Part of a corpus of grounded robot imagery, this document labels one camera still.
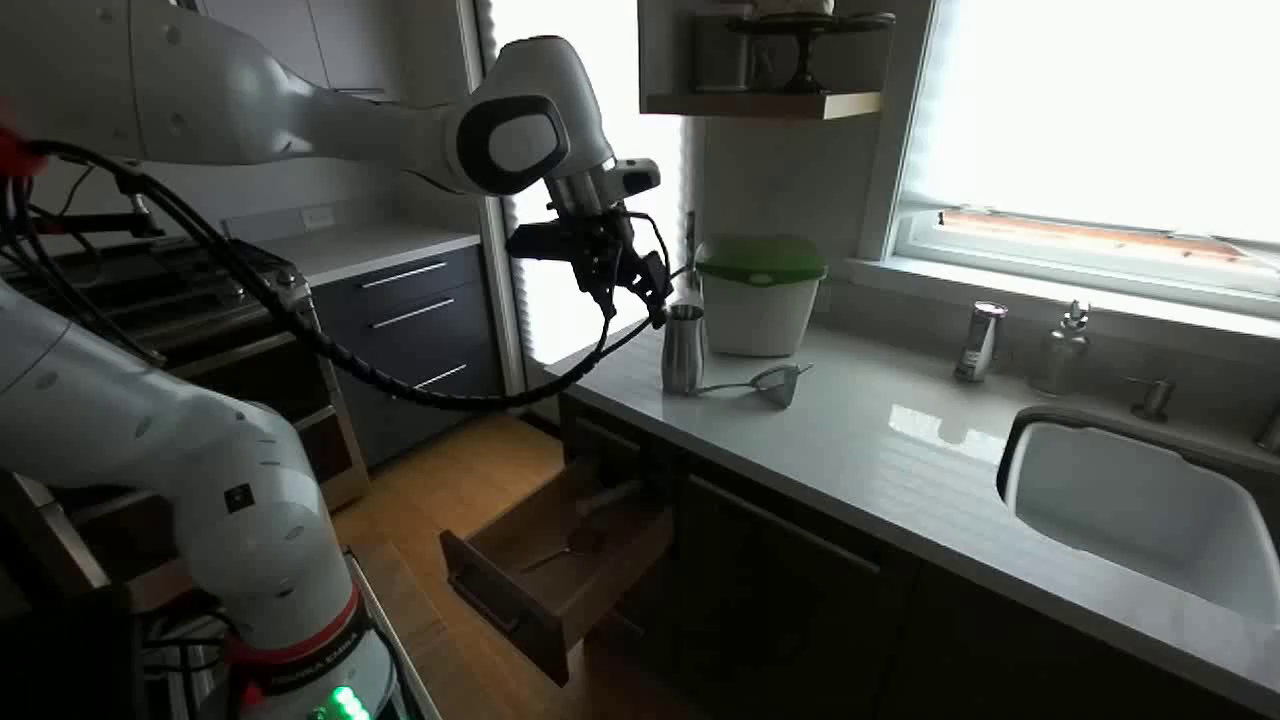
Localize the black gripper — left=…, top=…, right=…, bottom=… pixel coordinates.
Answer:
left=506, top=160, right=673, bottom=329

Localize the silver metal vessel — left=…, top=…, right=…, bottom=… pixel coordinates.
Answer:
left=665, top=304, right=704, bottom=396

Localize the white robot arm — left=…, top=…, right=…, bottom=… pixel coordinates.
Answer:
left=0, top=0, right=673, bottom=720

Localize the dark blue drawer cabinet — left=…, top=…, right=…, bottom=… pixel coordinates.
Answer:
left=315, top=250, right=500, bottom=467

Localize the open wooden drawer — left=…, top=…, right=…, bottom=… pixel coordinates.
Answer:
left=439, top=462, right=673, bottom=683

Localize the white bin green lid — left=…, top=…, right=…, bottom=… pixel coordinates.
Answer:
left=697, top=237, right=828, bottom=361

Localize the small metal strainer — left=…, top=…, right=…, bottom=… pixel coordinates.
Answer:
left=722, top=364, right=801, bottom=407

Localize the tiered cake stand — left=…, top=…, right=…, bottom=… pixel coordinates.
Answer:
left=732, top=0, right=895, bottom=93

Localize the white kitchen sink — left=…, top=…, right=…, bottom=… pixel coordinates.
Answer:
left=995, top=407, right=1280, bottom=623

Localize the wooden wall shelf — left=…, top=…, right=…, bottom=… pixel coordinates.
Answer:
left=641, top=93, right=883, bottom=123

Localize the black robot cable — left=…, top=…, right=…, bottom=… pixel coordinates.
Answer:
left=0, top=135, right=673, bottom=418

